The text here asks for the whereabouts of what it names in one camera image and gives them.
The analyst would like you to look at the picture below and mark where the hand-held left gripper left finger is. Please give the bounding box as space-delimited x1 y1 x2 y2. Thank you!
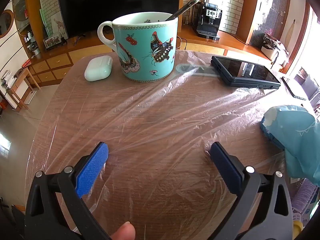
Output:
24 141 112 240

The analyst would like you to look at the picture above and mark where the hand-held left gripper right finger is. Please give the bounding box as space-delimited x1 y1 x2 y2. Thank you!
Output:
209 141 293 240

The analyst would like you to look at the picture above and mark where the purple hair roller card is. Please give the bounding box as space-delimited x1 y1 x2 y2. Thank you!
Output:
291 177 318 215

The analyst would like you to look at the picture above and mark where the person's left hand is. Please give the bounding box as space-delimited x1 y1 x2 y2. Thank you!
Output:
111 222 136 240

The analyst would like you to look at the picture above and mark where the light blue plastic bag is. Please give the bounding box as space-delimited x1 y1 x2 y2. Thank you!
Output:
261 104 320 185

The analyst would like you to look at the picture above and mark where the clear plastic table film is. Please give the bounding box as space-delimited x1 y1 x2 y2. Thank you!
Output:
25 49 310 240

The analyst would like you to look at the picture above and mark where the dark blue cased tablet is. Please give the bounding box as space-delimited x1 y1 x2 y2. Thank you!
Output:
211 55 281 88

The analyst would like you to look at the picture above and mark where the white earbuds case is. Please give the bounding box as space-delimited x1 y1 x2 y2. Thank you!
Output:
84 55 113 82

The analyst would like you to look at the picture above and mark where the black smartphone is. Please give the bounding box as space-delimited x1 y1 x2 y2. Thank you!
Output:
281 76 307 101

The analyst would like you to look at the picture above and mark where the small wooden side table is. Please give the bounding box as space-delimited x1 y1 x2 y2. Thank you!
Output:
6 67 34 110

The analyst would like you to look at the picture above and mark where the wooden television cabinet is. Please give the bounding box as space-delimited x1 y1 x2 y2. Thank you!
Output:
25 25 285 88

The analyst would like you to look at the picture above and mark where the grey armchair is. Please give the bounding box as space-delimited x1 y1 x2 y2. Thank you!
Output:
296 67 320 105

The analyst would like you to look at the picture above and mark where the stack of magazines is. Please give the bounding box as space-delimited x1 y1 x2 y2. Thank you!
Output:
1 70 17 90

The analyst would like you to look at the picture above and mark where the white bin with bag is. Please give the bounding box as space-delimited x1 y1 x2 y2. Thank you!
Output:
261 34 290 65

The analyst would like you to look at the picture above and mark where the turquoise butterfly mug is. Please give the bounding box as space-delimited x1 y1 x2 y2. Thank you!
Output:
97 12 179 82

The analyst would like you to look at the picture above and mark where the black ribbed heater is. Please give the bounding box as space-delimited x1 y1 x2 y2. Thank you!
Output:
250 29 266 48

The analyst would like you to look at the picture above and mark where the white art print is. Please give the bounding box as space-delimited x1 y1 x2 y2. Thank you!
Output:
51 14 67 39

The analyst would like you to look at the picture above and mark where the black coffee machine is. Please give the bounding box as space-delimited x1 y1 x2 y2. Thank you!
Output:
192 2 223 40

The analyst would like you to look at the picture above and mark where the metal spoon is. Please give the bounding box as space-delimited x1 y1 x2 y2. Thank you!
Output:
165 0 200 22

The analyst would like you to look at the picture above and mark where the black flat television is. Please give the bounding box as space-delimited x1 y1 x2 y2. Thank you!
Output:
56 0 181 46

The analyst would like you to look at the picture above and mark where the white cable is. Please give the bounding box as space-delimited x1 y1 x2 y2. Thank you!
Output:
176 36 187 50

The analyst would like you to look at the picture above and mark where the small picture frame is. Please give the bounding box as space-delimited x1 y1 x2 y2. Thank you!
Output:
43 36 62 49

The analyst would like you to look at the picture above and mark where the round wall mirror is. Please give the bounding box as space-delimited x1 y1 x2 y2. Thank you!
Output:
0 10 14 39

